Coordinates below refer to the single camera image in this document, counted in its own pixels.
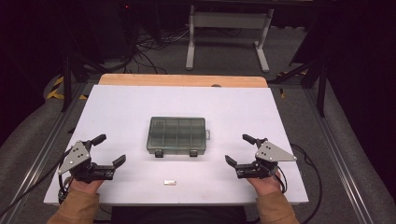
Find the clear plastic compartment box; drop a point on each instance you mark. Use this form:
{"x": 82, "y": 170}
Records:
{"x": 177, "y": 135}

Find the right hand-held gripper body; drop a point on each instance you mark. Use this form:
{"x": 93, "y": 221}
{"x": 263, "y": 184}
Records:
{"x": 271, "y": 154}

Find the yellow black floor tape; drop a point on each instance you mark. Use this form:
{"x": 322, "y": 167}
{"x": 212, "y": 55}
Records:
{"x": 56, "y": 91}

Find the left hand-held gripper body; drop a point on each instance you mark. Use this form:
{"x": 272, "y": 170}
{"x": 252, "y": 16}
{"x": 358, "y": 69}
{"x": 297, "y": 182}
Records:
{"x": 79, "y": 157}

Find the person's right hand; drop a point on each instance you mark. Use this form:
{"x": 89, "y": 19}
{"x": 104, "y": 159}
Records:
{"x": 264, "y": 186}

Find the white table board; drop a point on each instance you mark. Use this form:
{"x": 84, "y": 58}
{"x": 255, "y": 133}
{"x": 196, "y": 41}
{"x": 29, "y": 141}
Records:
{"x": 124, "y": 105}

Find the person's left hand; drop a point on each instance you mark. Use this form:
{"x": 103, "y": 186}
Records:
{"x": 85, "y": 186}

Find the black tripod stand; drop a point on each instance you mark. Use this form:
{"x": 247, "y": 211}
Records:
{"x": 66, "y": 84}
{"x": 321, "y": 90}

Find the person's dark lap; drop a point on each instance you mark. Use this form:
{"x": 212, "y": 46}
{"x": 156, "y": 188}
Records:
{"x": 180, "y": 216}

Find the wooden table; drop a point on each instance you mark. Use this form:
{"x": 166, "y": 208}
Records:
{"x": 174, "y": 80}

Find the aluminium floor rail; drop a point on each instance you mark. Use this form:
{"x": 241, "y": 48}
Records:
{"x": 37, "y": 161}
{"x": 336, "y": 155}

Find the white metal stand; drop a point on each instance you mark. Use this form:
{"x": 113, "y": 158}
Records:
{"x": 229, "y": 21}

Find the small white rectangular piece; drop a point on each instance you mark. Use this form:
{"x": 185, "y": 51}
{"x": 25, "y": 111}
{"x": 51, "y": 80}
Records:
{"x": 170, "y": 182}

